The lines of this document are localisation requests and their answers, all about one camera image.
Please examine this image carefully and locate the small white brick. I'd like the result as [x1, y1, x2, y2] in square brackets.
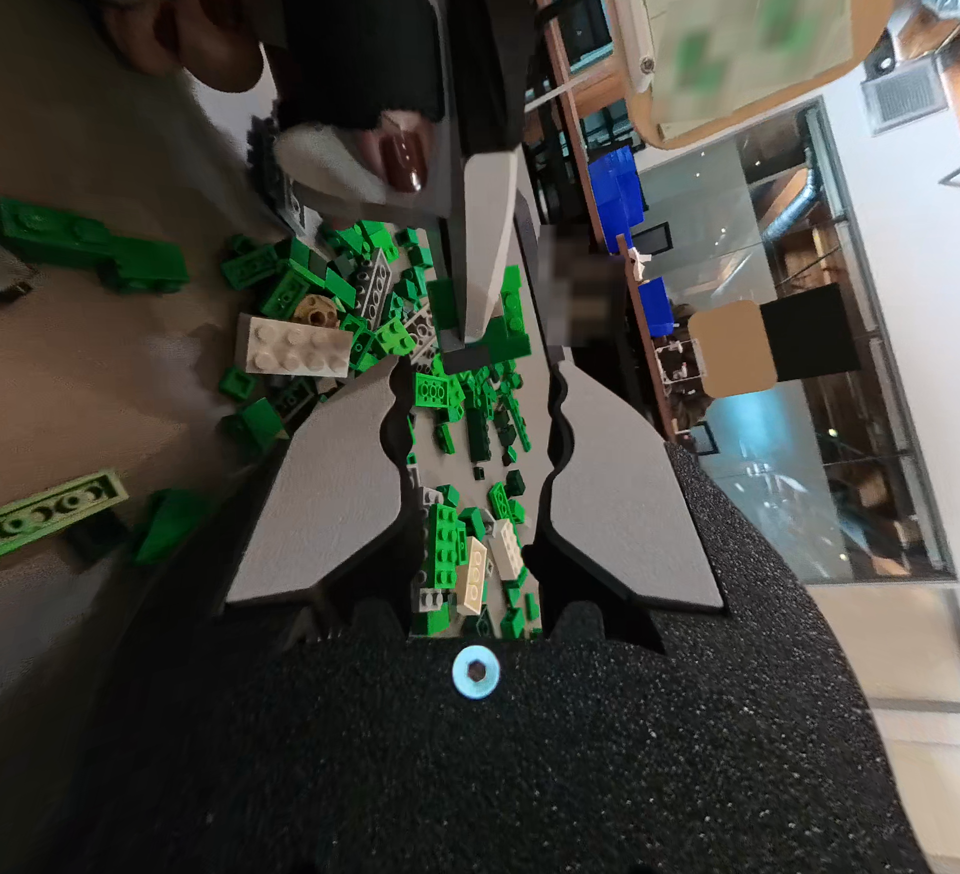
[490, 518, 528, 580]

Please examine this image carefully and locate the tan round piece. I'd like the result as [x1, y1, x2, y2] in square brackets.
[293, 294, 341, 329]

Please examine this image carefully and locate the long green brick assembly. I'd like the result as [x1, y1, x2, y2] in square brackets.
[0, 197, 191, 296]

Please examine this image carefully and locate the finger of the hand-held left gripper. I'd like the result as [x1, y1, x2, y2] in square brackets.
[459, 148, 524, 348]

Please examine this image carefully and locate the long green plate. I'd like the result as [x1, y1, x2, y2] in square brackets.
[0, 469, 130, 560]

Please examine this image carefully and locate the grey desk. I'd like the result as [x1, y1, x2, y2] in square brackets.
[0, 0, 582, 732]

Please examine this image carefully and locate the blue storage bin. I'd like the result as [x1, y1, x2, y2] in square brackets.
[636, 277, 678, 339]
[587, 145, 648, 250]

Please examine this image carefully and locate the white vent grille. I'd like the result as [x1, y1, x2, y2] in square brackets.
[861, 55, 948, 137]

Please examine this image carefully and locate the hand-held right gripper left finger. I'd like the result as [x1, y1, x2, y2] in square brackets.
[223, 355, 421, 638]

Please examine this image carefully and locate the grey long plate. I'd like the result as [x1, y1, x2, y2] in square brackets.
[351, 249, 397, 321]
[403, 301, 438, 359]

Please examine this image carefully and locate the dark green plate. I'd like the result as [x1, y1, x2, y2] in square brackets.
[441, 345, 502, 375]

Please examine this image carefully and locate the narrow cream brick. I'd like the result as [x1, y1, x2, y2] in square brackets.
[455, 536, 491, 617]

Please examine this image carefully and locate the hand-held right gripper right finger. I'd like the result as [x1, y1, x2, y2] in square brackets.
[521, 362, 729, 653]

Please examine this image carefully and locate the large cream brick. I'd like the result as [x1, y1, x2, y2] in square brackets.
[235, 313, 354, 380]

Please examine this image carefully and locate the pile of green toy bricks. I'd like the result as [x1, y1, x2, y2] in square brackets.
[217, 217, 545, 638]

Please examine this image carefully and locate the light green slope brick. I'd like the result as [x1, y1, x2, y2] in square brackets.
[133, 488, 220, 567]

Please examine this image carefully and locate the person's left hand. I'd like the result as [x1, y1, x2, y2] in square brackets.
[101, 0, 440, 197]

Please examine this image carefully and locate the clear acrylic stand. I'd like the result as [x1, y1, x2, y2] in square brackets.
[652, 337, 702, 383]

